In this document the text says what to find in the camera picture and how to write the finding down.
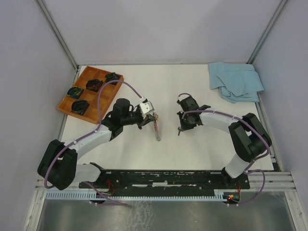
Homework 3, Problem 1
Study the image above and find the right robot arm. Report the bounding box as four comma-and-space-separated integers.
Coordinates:
177, 94, 272, 188

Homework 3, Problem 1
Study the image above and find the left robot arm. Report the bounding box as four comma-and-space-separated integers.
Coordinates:
37, 98, 155, 190

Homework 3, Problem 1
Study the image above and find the dark rolled cloth far right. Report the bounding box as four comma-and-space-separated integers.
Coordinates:
105, 72, 120, 83

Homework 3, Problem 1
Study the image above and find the dark rolled cloth centre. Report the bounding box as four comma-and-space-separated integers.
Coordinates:
86, 79, 103, 92

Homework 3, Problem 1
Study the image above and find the wooden compartment tray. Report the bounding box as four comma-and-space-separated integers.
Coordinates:
57, 66, 124, 124

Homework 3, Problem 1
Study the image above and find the dark rolled cloth front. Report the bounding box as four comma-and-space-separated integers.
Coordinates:
71, 100, 90, 116

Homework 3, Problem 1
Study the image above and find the light blue cloth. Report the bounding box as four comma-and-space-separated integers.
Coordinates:
208, 62, 264, 103

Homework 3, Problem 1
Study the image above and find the dark rolled cloth yellow pattern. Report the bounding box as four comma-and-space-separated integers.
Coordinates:
66, 87, 84, 99

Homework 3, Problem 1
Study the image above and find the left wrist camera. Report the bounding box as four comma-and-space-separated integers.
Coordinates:
139, 99, 154, 118

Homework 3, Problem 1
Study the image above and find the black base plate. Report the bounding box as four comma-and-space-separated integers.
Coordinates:
91, 169, 250, 193

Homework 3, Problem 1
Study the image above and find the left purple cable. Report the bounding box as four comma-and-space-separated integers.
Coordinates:
44, 80, 147, 207

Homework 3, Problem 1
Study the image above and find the light blue cable duct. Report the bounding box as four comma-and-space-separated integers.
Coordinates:
45, 190, 229, 200

